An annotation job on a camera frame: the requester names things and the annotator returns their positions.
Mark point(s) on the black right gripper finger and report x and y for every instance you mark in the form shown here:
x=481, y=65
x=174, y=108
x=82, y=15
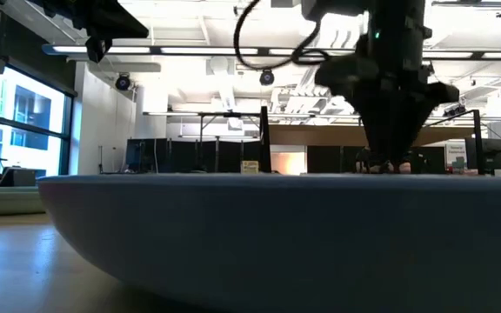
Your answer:
x=400, y=130
x=376, y=130

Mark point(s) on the blue plate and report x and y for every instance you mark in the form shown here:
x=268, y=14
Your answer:
x=276, y=239

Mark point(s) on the mint green plate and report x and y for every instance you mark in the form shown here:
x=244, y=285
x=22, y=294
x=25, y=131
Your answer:
x=7, y=202

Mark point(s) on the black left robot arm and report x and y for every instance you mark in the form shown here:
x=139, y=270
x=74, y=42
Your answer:
x=81, y=13

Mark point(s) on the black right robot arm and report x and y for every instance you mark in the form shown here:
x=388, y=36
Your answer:
x=398, y=21

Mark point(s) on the person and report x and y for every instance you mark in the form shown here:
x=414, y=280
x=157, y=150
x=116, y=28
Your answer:
x=363, y=161

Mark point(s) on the pink white bag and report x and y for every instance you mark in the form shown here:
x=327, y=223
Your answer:
x=406, y=168

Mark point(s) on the white printed sign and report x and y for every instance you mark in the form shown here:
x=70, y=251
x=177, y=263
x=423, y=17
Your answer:
x=456, y=150

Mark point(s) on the black desktop monitor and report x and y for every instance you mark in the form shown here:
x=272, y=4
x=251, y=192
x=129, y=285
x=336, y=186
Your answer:
x=485, y=154

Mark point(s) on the round black ceiling speaker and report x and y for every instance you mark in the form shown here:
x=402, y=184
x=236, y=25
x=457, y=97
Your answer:
x=122, y=82
x=266, y=77

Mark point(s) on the small yellow poster sign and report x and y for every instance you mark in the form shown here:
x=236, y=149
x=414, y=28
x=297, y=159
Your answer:
x=249, y=167

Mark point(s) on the overhead light bar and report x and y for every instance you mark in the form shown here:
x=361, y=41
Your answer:
x=207, y=51

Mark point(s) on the large window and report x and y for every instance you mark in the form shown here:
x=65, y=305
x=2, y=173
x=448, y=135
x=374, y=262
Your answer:
x=33, y=108

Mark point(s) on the black equipment box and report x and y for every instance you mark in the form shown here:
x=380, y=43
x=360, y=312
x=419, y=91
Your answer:
x=18, y=177

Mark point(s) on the wooden shelf with black frame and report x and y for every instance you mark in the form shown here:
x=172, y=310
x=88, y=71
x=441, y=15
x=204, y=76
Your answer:
x=320, y=135

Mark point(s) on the black ceiling camera cluster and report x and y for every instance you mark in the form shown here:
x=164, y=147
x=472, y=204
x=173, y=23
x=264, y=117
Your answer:
x=455, y=110

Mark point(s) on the black partition wall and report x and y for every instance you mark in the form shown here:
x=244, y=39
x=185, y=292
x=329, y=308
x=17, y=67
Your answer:
x=181, y=156

